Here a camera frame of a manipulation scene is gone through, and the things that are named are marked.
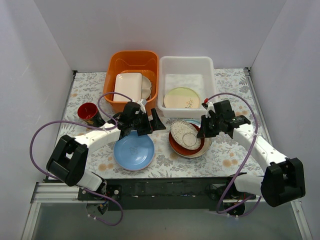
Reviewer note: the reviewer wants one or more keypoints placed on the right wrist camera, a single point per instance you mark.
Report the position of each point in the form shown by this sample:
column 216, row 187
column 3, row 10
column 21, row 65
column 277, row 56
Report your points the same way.
column 209, row 106

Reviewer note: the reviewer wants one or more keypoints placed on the red and black mug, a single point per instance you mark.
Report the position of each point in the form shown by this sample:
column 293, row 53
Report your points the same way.
column 89, row 113

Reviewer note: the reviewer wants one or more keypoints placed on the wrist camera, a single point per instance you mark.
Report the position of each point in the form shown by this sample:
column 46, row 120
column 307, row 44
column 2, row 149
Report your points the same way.
column 142, row 103
column 209, row 106

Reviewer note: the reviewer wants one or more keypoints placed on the speckled oval plate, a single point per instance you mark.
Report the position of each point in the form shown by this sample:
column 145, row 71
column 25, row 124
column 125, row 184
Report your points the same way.
column 185, row 134

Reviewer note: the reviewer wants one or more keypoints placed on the orange plastic bin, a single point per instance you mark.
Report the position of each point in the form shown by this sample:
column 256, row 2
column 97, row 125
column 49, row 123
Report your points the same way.
column 135, row 61

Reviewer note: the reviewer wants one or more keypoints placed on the blue beige plate with sprig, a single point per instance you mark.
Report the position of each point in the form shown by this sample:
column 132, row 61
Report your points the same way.
column 205, row 145

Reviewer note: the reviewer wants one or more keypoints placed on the cream rectangular plate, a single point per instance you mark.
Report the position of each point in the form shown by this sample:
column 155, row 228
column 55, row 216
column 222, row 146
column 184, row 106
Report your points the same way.
column 129, row 84

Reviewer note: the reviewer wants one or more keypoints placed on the white round plate in bin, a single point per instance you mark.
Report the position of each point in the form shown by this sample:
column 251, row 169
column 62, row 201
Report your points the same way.
column 146, row 87

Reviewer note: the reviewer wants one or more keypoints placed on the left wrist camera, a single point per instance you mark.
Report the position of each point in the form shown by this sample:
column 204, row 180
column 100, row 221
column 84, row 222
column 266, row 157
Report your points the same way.
column 142, row 103

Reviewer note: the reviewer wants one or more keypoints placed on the blue round plate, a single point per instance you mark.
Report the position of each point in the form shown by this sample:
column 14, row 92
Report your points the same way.
column 133, row 152

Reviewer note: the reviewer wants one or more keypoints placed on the cream green plate with sprig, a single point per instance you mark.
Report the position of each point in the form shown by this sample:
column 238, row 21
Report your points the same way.
column 182, row 98

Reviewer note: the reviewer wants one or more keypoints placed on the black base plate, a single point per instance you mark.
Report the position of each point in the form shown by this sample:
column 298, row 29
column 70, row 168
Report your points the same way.
column 167, row 193

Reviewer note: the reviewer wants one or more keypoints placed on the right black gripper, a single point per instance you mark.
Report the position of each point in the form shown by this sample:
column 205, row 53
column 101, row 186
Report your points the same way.
column 208, row 124

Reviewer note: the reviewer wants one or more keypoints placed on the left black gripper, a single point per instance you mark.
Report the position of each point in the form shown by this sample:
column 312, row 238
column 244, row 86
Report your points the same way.
column 148, row 124

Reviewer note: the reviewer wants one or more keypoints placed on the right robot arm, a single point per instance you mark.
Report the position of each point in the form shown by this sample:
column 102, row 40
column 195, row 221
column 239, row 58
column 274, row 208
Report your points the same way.
column 283, row 180

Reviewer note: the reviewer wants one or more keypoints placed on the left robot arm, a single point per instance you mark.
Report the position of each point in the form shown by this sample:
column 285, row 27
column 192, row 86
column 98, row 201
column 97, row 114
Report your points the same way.
column 69, row 157

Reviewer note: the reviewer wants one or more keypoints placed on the red-brown round plate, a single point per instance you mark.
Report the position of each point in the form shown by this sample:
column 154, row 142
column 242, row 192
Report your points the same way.
column 183, row 138

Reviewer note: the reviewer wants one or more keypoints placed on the floral table mat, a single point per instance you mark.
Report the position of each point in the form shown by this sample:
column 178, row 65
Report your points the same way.
column 222, row 159

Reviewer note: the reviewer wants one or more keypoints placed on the white translucent plastic bin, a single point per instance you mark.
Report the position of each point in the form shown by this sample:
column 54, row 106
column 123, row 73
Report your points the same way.
column 196, row 73

